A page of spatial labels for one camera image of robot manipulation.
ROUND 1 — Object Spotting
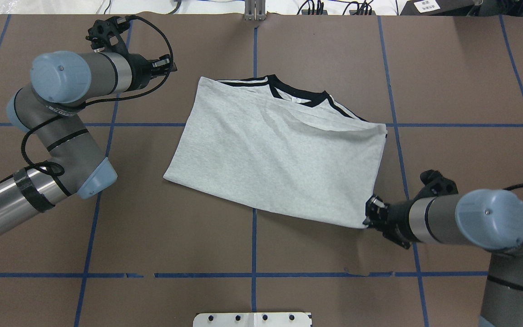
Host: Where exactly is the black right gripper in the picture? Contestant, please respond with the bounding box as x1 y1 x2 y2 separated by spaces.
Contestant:
362 195 414 250

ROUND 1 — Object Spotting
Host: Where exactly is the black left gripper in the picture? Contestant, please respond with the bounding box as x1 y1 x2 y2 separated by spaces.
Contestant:
129 54 177 90

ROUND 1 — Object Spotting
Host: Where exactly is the grey cartoon print t-shirt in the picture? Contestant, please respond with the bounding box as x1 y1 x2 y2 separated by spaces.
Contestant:
163 75 388 228

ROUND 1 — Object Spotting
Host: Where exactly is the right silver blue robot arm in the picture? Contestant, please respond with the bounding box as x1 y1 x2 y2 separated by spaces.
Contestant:
365 189 523 327

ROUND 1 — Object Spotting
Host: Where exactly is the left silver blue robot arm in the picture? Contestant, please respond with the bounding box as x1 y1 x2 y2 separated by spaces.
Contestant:
0 50 177 235

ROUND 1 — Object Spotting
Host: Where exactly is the black box with label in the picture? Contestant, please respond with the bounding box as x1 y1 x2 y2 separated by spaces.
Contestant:
399 0 483 16

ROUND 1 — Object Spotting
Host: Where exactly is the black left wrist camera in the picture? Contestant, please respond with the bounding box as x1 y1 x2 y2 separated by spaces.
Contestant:
85 16 131 56

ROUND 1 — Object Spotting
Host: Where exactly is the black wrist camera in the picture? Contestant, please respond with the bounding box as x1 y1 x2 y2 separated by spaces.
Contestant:
414 169 459 200
85 16 131 56

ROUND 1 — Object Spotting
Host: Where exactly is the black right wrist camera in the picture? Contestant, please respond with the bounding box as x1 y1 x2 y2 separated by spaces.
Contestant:
414 169 459 200

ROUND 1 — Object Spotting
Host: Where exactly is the aluminium frame post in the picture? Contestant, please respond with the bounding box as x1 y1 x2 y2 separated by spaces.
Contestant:
244 0 267 21

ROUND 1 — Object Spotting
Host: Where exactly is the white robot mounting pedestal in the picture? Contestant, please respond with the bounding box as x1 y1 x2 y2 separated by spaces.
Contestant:
192 311 313 327

